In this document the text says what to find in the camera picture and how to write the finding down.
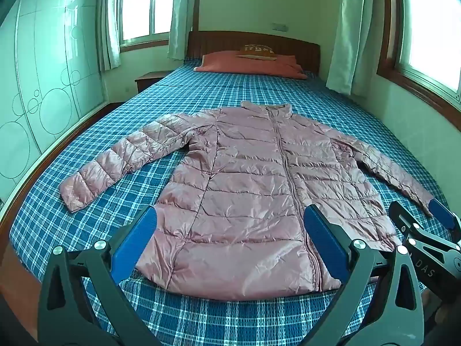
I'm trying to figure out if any wooden headboard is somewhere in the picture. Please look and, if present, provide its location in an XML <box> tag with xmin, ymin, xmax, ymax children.
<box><xmin>186</xmin><ymin>31</ymin><xmax>321</xmax><ymax>77</ymax></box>

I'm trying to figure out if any pale curtain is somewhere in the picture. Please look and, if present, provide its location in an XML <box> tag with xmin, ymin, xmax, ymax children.
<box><xmin>325</xmin><ymin>0</ymin><xmax>383</xmax><ymax>97</ymax></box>
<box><xmin>97</xmin><ymin>0</ymin><xmax>122</xmax><ymax>72</ymax></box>
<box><xmin>169</xmin><ymin>0</ymin><xmax>198</xmax><ymax>61</ymax></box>

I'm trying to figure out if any wide wooden-framed window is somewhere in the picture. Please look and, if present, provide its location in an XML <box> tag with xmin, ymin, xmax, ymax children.
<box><xmin>376</xmin><ymin>0</ymin><xmax>461</xmax><ymax>131</ymax></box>

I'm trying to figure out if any window beside wardrobe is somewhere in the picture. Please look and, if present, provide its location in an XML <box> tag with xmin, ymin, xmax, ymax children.
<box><xmin>117</xmin><ymin>0</ymin><xmax>180</xmax><ymax>53</ymax></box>

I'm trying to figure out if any orange-red pillow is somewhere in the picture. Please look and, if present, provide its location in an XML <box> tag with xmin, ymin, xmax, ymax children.
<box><xmin>193</xmin><ymin>51</ymin><xmax>308</xmax><ymax>80</ymax></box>

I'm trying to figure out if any wooden nightstand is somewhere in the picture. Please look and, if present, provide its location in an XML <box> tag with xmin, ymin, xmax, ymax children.
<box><xmin>135</xmin><ymin>71</ymin><xmax>174</xmax><ymax>93</ymax></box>

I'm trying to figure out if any bed with blue plaid sheet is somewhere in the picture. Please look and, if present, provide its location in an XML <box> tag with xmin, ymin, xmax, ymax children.
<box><xmin>0</xmin><ymin>58</ymin><xmax>461</xmax><ymax>346</ymax></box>

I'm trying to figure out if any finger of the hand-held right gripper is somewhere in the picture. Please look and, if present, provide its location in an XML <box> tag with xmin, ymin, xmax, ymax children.
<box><xmin>388</xmin><ymin>201</ymin><xmax>461</xmax><ymax>257</ymax></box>
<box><xmin>430</xmin><ymin>198</ymin><xmax>461</xmax><ymax>242</ymax></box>

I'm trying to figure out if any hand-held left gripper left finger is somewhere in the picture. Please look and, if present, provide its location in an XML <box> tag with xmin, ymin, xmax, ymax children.
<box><xmin>36</xmin><ymin>205</ymin><xmax>163</xmax><ymax>346</ymax></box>

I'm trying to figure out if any pink puffer jacket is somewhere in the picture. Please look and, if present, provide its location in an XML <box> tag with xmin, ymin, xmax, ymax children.
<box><xmin>58</xmin><ymin>101</ymin><xmax>436</xmax><ymax>300</ymax></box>

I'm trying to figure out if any white wardrobe with circle pattern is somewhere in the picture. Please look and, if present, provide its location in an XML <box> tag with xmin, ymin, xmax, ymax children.
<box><xmin>0</xmin><ymin>0</ymin><xmax>109</xmax><ymax>202</ymax></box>

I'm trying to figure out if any small brown cushion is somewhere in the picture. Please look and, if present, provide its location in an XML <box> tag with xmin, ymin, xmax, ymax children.
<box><xmin>236</xmin><ymin>44</ymin><xmax>277</xmax><ymax>60</ymax></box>

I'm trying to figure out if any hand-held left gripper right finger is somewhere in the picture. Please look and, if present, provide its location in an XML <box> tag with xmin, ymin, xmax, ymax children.
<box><xmin>303</xmin><ymin>205</ymin><xmax>426</xmax><ymax>346</ymax></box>

